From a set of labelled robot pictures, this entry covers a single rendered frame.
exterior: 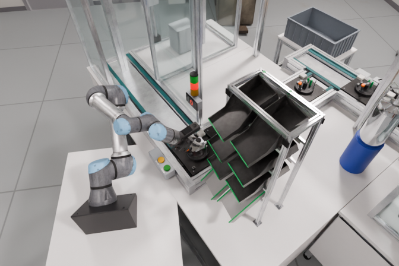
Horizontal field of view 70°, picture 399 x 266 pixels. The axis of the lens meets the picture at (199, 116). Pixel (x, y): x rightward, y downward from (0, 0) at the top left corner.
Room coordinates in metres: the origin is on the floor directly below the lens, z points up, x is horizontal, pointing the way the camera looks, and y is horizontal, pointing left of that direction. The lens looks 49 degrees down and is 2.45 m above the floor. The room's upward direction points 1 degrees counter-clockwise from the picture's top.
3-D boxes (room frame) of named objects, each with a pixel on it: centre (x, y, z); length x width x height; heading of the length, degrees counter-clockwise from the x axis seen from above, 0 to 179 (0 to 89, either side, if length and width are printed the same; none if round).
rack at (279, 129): (0.78, -0.29, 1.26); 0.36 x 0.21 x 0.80; 35
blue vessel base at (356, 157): (0.97, -0.98, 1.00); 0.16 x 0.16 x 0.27
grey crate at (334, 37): (2.69, -1.31, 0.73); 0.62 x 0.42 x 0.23; 35
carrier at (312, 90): (1.58, -0.80, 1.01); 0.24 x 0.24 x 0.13; 35
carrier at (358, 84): (1.54, -1.24, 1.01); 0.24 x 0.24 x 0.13; 35
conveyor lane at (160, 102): (1.27, 0.17, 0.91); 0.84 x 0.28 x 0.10; 35
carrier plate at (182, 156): (1.01, 0.02, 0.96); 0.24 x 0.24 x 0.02; 35
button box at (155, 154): (0.96, 0.24, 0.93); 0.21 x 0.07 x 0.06; 35
